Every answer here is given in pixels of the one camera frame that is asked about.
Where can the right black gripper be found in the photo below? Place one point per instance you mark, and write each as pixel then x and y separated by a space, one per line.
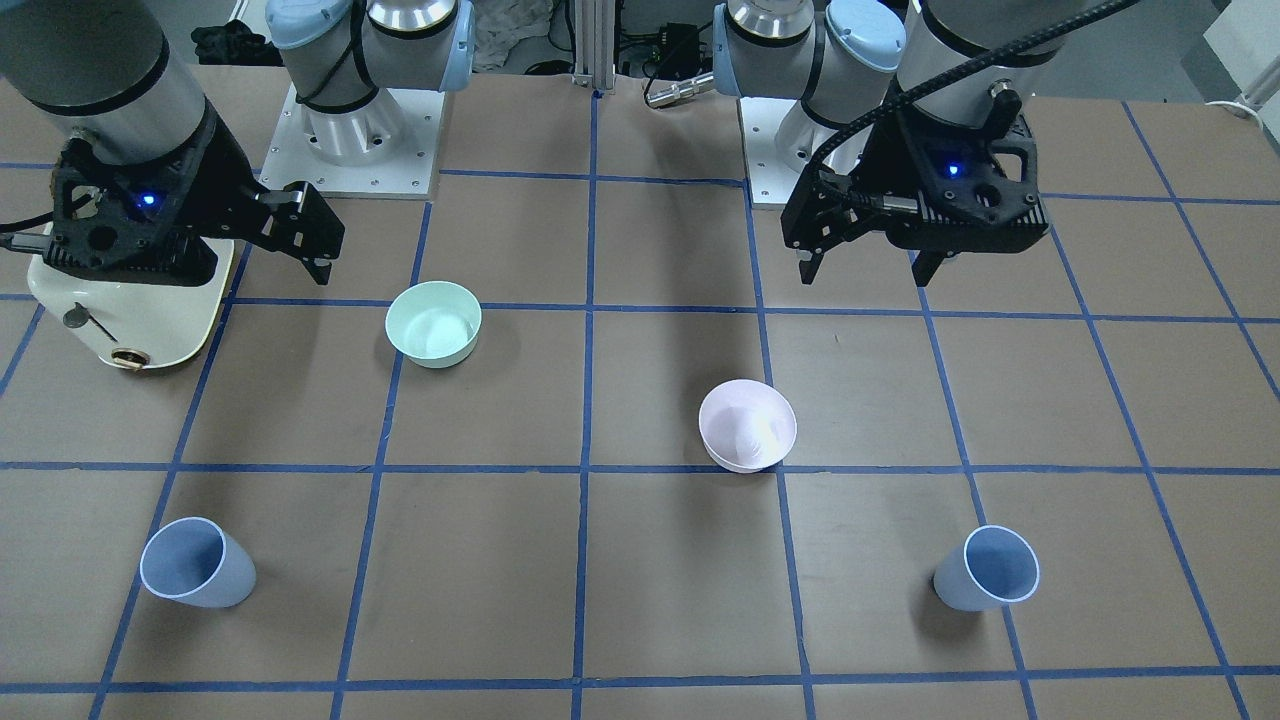
pixel 222 178

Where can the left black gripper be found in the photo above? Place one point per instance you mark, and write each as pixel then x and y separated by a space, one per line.
pixel 893 157

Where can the blue cup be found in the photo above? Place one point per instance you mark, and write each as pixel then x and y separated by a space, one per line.
pixel 994 567
pixel 194 561

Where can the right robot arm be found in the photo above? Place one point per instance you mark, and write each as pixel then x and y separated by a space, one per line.
pixel 107 68

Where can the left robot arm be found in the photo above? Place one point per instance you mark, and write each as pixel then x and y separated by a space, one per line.
pixel 852 63

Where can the mint green bowl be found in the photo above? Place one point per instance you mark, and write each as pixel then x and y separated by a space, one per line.
pixel 434 324

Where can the cream white toaster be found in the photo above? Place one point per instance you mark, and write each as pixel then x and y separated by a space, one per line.
pixel 135 326

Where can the pink bowl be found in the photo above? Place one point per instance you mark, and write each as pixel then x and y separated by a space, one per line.
pixel 746 426

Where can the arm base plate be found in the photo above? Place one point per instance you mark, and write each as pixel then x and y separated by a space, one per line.
pixel 386 150
pixel 777 141

